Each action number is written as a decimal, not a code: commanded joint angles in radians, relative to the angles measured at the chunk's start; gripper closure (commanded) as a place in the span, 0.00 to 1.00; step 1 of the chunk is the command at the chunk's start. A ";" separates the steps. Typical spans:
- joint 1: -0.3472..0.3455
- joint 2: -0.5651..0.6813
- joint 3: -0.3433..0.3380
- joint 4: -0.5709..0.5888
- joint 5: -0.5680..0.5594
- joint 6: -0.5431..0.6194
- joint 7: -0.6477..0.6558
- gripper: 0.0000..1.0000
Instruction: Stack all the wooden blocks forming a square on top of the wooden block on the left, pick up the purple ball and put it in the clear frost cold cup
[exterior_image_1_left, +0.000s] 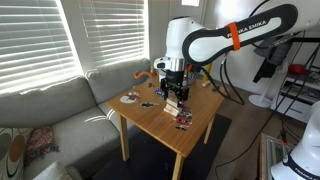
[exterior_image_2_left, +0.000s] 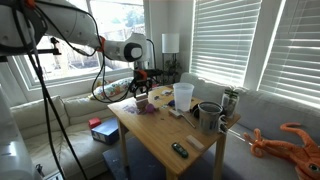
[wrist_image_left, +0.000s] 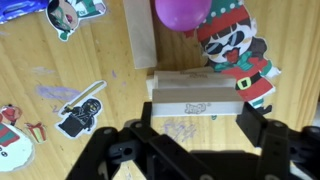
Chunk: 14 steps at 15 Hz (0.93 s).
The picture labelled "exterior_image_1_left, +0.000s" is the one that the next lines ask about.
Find grey fabric sofa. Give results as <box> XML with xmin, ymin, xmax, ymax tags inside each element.
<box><xmin>0</xmin><ymin>58</ymin><xmax>153</xmax><ymax>180</ymax></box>

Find dark blue rug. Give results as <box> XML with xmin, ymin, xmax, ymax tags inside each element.
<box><xmin>90</xmin><ymin>113</ymin><xmax>233</xmax><ymax>180</ymax></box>

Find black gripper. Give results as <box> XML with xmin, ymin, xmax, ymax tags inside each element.
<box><xmin>160</xmin><ymin>70</ymin><xmax>190</xmax><ymax>108</ymax></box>

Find white window blinds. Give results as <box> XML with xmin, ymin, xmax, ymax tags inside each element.
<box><xmin>78</xmin><ymin>0</ymin><xmax>150</xmax><ymax>69</ymax></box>
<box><xmin>0</xmin><ymin>0</ymin><xmax>83</xmax><ymax>95</ymax></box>

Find cream leather sofa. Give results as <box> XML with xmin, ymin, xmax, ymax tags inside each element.
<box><xmin>32</xmin><ymin>160</ymin><xmax>84</xmax><ymax>180</ymax></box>

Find white pedestal stand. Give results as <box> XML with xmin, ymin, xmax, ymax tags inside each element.
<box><xmin>248</xmin><ymin>61</ymin><xmax>291</xmax><ymax>109</ymax></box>

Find thick black cable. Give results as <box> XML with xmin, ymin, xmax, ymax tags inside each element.
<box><xmin>214</xmin><ymin>43</ymin><xmax>320</xmax><ymax>180</ymax></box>

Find orange plush squid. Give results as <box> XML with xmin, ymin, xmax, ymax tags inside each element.
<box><xmin>133</xmin><ymin>69</ymin><xmax>158</xmax><ymax>81</ymax></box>

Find black cat sticker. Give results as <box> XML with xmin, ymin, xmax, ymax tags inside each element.
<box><xmin>140</xmin><ymin>101</ymin><xmax>158</xmax><ymax>109</ymax></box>

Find red round object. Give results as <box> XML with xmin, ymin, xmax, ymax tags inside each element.
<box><xmin>287</xmin><ymin>63</ymin><xmax>308</xmax><ymax>76</ymax></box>

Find elf sticker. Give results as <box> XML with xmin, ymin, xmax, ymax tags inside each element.
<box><xmin>179</xmin><ymin>109</ymin><xmax>194</xmax><ymax>121</ymax></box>

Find circle patterned pillow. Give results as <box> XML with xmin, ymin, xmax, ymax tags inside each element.
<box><xmin>0</xmin><ymin>127</ymin><xmax>34</xmax><ymax>180</ymax></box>

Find small red candy packet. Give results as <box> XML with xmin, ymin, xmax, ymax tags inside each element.
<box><xmin>174</xmin><ymin>117</ymin><xmax>193</xmax><ymax>132</ymax></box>

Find red patterned cloth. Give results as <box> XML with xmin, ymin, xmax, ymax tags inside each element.
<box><xmin>23</xmin><ymin>124</ymin><xmax>60</xmax><ymax>166</ymax></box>

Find aluminium frame cart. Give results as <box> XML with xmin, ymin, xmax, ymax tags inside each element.
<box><xmin>258</xmin><ymin>132</ymin><xmax>296</xmax><ymax>180</ymax></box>

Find black hanging cloth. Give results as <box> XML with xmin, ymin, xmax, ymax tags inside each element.
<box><xmin>252</xmin><ymin>38</ymin><xmax>294</xmax><ymax>84</ymax></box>

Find white shelf unit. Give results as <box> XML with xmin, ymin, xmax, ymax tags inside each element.
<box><xmin>269</xmin><ymin>64</ymin><xmax>320</xmax><ymax>124</ymax></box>

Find light wooden table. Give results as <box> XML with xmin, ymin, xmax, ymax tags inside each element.
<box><xmin>105</xmin><ymin>77</ymin><xmax>228</xmax><ymax>180</ymax></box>

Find orange arm strap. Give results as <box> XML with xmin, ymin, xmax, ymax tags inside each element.
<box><xmin>224</xmin><ymin>21</ymin><xmax>242</xmax><ymax>52</ymax></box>

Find white door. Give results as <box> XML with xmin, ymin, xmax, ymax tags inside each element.
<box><xmin>168</xmin><ymin>0</ymin><xmax>218</xmax><ymax>31</ymax></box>

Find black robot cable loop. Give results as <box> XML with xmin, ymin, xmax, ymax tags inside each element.
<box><xmin>199</xmin><ymin>54</ymin><xmax>246</xmax><ymax>106</ymax></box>

